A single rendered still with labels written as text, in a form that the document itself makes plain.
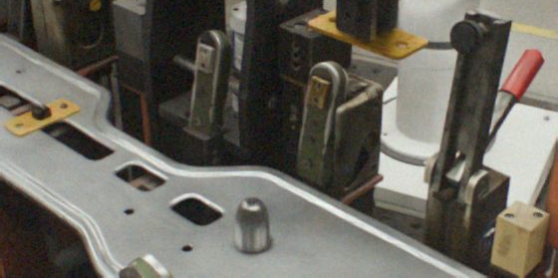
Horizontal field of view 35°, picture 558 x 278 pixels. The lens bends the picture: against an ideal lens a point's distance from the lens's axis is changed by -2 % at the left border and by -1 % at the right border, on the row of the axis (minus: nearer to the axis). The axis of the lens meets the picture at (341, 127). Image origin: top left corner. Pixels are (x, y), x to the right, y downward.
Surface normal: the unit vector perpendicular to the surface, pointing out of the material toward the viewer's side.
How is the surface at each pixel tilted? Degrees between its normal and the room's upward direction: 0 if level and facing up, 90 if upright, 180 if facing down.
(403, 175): 4
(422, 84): 94
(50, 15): 90
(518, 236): 90
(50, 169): 0
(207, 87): 78
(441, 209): 90
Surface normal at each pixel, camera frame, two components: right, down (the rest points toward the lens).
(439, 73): 0.01, 0.56
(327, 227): 0.03, -0.86
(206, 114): -0.62, 0.18
